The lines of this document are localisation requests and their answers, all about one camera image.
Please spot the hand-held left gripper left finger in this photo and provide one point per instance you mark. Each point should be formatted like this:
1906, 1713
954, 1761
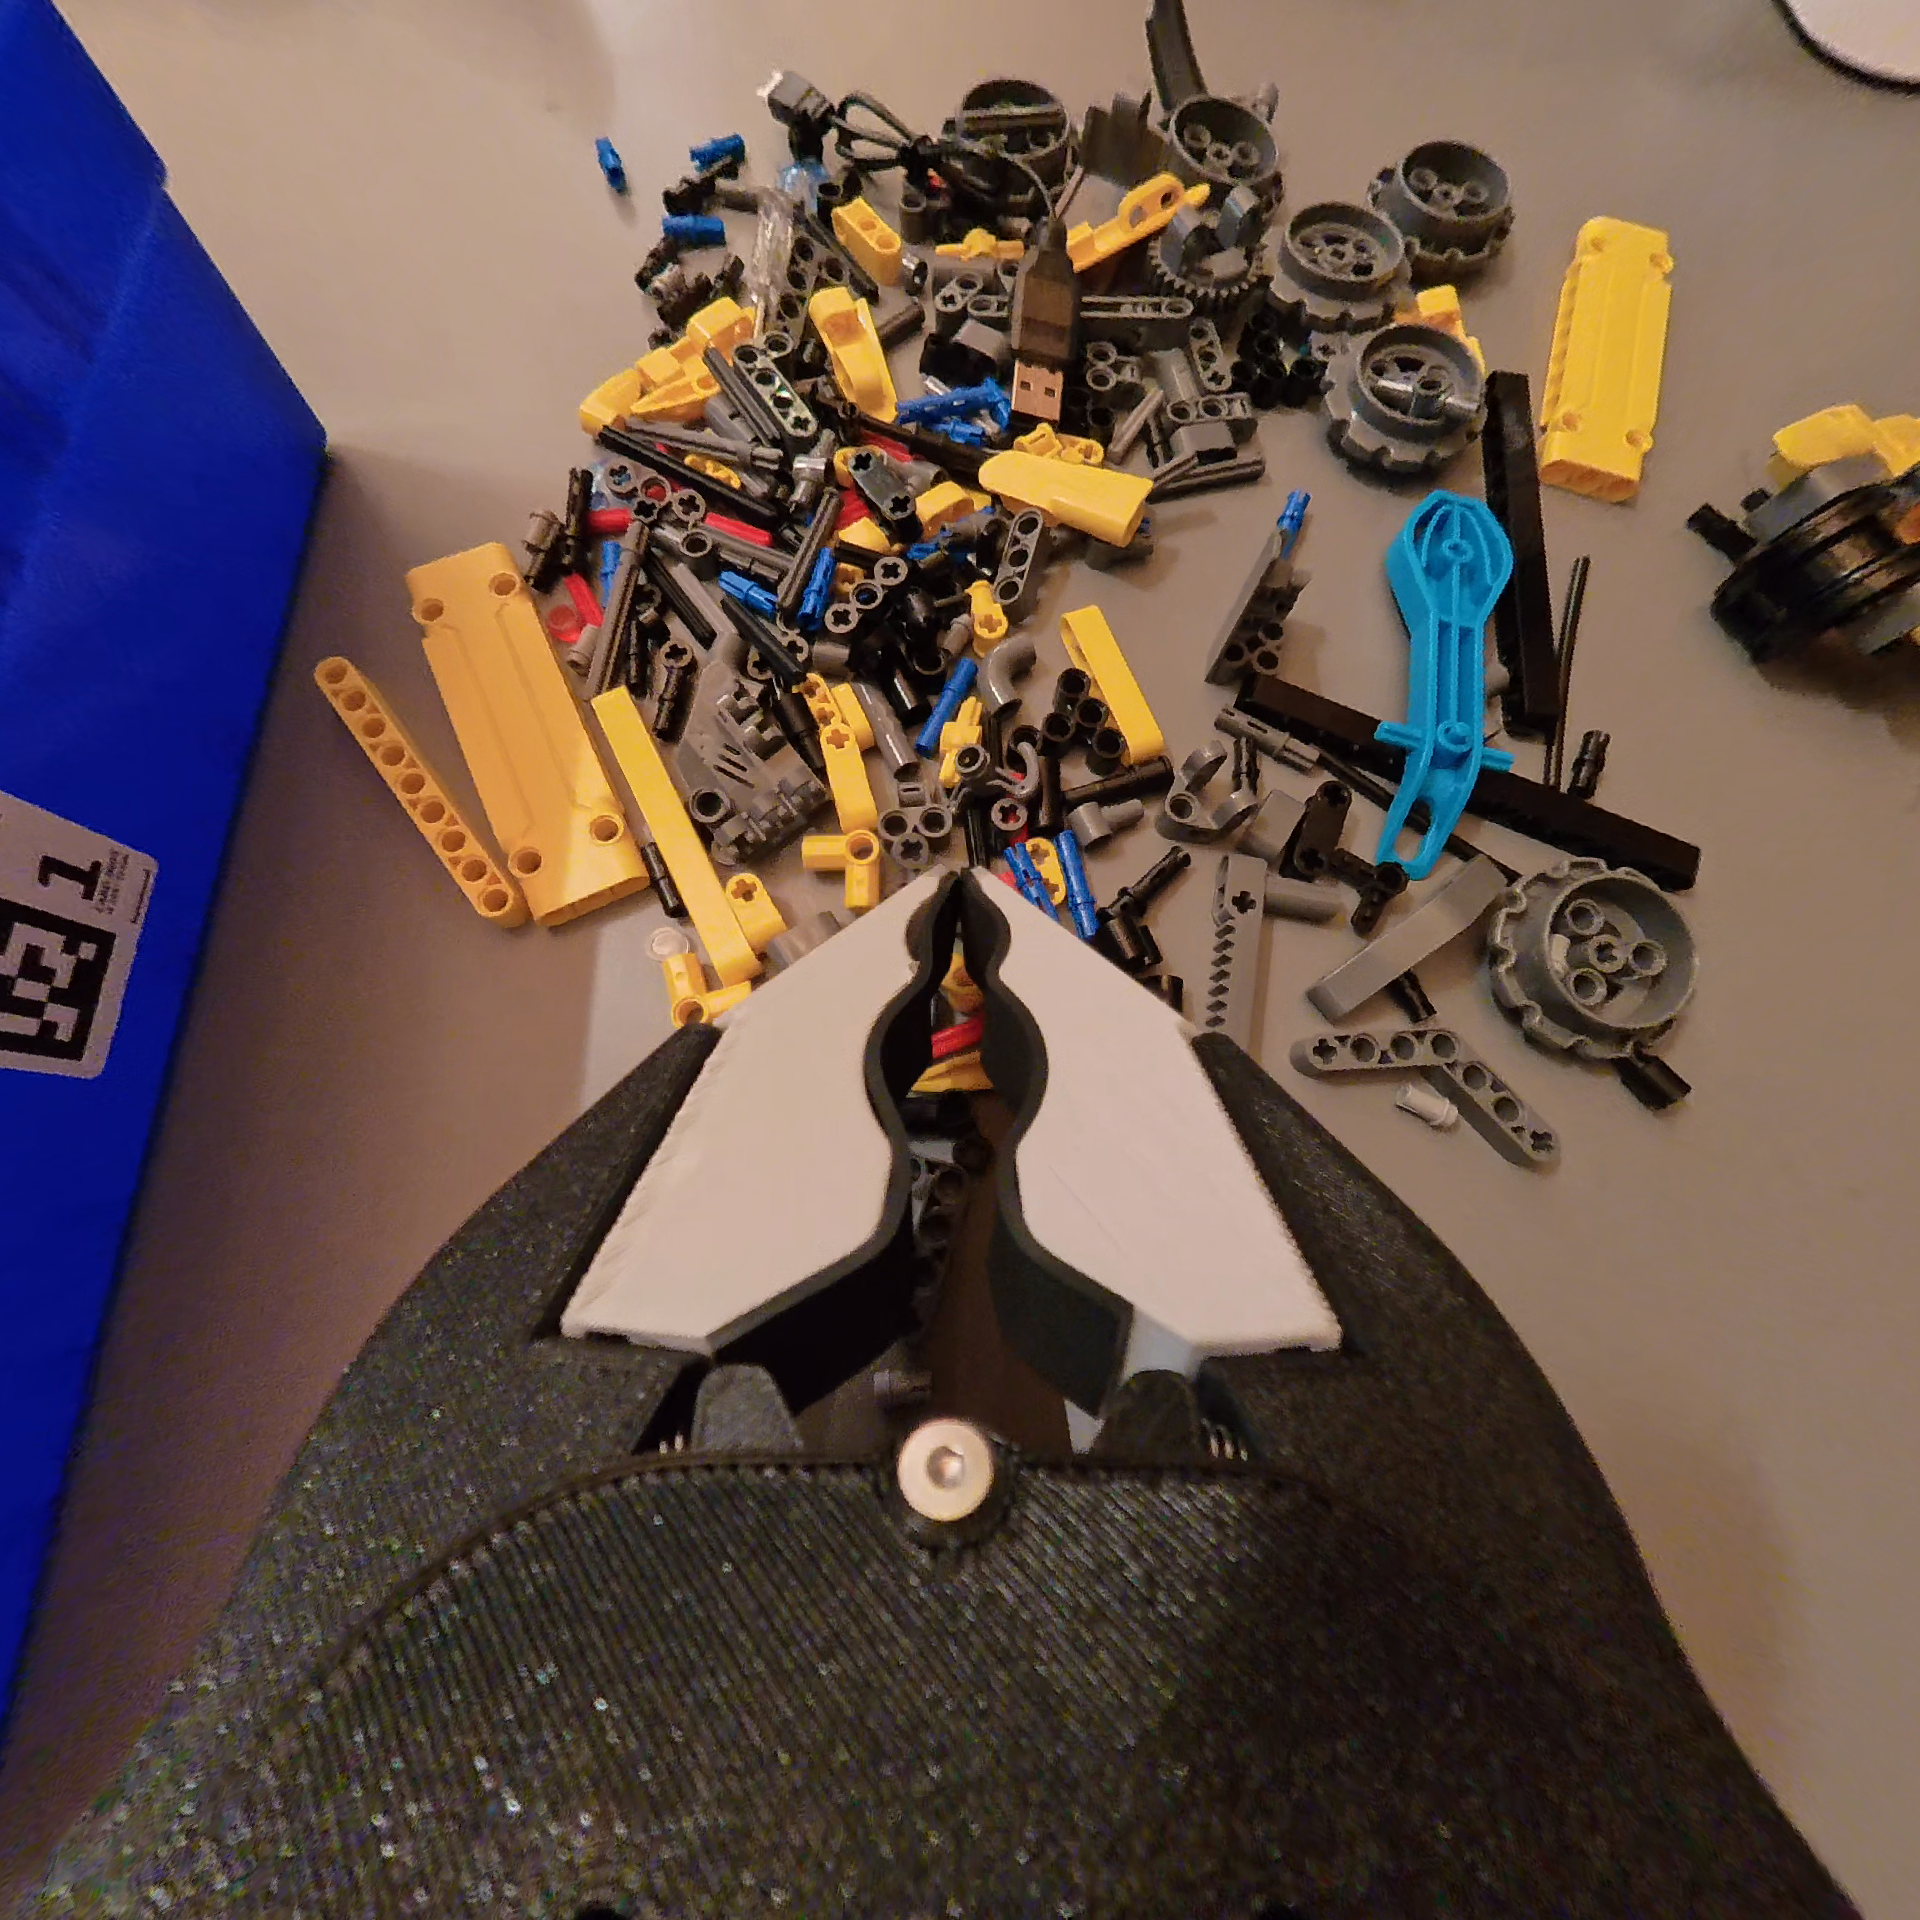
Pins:
750, 1171

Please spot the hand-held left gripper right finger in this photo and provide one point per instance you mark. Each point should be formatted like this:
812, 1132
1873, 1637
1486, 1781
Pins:
1171, 1186

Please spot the pile of toy building pieces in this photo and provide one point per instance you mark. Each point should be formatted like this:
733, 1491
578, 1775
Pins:
1050, 489

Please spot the large yellow curved panel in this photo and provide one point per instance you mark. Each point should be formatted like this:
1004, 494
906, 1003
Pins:
525, 721
1606, 361

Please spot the light blue toy separator tool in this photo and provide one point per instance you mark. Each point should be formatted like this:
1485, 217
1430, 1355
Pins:
1441, 629

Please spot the black yellow turntable assembly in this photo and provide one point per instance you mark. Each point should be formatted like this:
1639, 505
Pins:
1817, 556

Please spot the blue plastic box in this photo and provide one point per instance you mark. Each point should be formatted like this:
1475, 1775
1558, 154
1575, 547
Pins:
121, 451

